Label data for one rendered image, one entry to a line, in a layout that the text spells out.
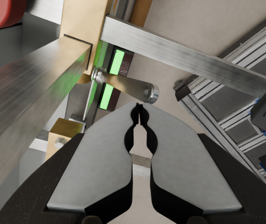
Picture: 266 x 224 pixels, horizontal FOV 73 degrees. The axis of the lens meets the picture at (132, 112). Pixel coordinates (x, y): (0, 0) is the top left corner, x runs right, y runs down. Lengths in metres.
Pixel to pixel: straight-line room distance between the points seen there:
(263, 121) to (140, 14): 0.88
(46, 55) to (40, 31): 0.37
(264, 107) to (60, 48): 0.22
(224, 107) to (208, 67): 0.89
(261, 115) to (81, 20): 0.23
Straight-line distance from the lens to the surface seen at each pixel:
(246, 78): 0.32
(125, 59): 0.43
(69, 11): 0.26
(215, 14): 1.20
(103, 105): 0.48
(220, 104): 1.14
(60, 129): 0.37
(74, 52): 0.21
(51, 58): 0.18
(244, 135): 1.36
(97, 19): 0.25
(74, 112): 0.52
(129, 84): 0.15
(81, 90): 0.48
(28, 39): 0.58
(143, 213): 2.34
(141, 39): 0.26
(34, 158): 0.83
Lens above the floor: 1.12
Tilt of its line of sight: 58 degrees down
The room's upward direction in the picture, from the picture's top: 178 degrees counter-clockwise
